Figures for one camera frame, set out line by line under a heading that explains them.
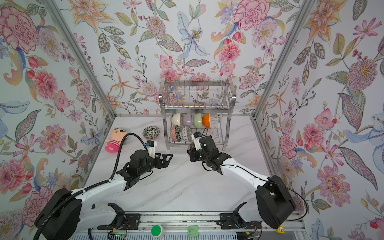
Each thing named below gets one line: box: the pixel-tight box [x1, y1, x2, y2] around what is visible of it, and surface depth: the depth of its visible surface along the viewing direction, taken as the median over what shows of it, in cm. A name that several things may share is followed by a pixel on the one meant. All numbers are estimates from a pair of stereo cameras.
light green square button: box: [187, 225, 199, 238], surface depth 72 cm
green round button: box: [151, 224, 165, 238], surface depth 65 cm
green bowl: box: [192, 113, 203, 129], surface depth 105 cm
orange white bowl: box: [202, 113, 211, 129], surface depth 106 cm
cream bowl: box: [171, 113, 181, 128], surface depth 105 cm
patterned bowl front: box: [171, 124, 181, 142], surface depth 97 cm
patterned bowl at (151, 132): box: [142, 126, 160, 139], surface depth 109 cm
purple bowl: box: [182, 113, 192, 127], surface depth 105 cm
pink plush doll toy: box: [104, 128, 128, 154], surface depth 100 cm
